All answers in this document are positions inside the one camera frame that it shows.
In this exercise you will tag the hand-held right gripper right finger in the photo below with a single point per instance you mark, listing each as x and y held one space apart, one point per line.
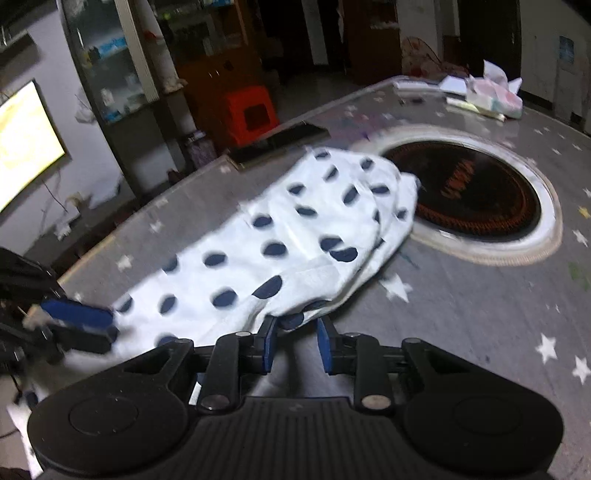
326 350

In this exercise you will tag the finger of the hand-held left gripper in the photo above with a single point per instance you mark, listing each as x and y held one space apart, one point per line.
85 339
78 312

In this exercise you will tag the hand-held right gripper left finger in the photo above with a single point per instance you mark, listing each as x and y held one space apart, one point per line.
267 350

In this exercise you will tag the white polka dot garment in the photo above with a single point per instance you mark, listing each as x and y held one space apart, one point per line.
300 240

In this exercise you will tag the grey star-pattern tablecloth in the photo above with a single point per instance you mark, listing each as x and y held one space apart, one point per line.
461 314

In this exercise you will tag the television screen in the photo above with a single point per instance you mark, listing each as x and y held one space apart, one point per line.
23 143

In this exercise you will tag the purple box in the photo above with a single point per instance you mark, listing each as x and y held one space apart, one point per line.
202 150

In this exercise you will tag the round black induction cooktop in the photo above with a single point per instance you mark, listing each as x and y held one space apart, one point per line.
485 194

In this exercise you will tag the glass display cabinet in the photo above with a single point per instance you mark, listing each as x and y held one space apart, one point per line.
111 69

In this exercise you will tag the red plastic stool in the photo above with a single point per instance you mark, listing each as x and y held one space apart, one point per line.
240 107

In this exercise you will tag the orange-brown wooden cabinet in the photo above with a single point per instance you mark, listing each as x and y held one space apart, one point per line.
203 78

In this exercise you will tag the white notebook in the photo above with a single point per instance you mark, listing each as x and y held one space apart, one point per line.
415 85

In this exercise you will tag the pale yellow paper sheet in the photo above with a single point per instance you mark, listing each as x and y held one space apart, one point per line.
471 108

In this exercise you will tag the white paper stack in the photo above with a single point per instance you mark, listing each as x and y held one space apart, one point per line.
453 84

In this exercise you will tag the crumpled white paper pieces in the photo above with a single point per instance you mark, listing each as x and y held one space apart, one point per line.
494 97

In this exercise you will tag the dark wooden cabinet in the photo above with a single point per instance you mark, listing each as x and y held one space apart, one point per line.
371 46

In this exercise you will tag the red floral cloth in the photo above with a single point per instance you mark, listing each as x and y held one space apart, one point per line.
429 60

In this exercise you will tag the blue wall poster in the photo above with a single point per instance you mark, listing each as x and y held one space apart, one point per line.
566 50

